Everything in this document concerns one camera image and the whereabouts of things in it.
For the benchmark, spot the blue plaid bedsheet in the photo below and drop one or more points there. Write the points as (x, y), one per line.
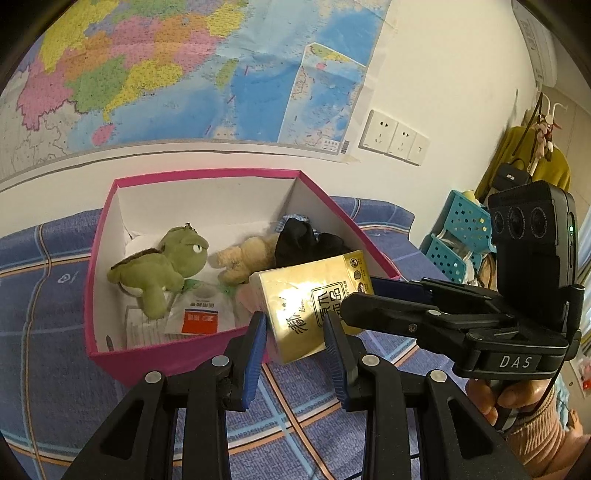
(300, 424)

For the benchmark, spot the black cloth scrunchie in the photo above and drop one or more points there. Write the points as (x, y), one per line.
(300, 242)

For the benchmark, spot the pink cardboard box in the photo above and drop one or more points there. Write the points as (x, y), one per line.
(138, 364)

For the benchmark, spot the white barcode packet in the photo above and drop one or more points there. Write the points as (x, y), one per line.
(143, 330)

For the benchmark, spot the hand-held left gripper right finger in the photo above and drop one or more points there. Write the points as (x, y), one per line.
(334, 360)

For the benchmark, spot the white coat rack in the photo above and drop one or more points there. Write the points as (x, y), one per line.
(549, 115)

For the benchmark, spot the black handbag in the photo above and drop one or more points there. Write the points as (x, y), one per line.
(510, 175)

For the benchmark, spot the teal plastic basket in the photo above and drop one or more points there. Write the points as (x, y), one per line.
(466, 217)
(443, 258)

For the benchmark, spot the yellow coat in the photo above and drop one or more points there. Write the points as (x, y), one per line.
(512, 147)

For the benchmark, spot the beige bunny plush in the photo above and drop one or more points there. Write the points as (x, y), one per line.
(244, 261)

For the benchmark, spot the yellow tissue pack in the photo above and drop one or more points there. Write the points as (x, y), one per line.
(300, 304)

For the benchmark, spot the green dinosaur plush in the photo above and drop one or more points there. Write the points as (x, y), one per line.
(157, 272)

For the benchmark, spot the colourful wall map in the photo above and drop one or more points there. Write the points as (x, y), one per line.
(184, 69)

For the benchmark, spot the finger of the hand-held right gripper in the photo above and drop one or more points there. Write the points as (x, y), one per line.
(397, 287)
(406, 323)

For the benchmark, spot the person's right hand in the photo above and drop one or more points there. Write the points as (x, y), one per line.
(482, 399)

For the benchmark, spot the white wall switch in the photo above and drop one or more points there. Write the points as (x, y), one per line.
(419, 148)

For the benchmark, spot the white wall socket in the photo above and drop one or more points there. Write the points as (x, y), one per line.
(378, 131)
(401, 141)

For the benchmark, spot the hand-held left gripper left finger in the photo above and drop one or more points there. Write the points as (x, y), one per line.
(256, 355)

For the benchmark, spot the blue gingham scrunchie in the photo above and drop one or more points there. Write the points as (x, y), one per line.
(288, 219)

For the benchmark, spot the white red label packet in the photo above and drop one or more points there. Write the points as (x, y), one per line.
(198, 318)

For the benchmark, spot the white air conditioner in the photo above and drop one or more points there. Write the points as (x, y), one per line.
(538, 46)

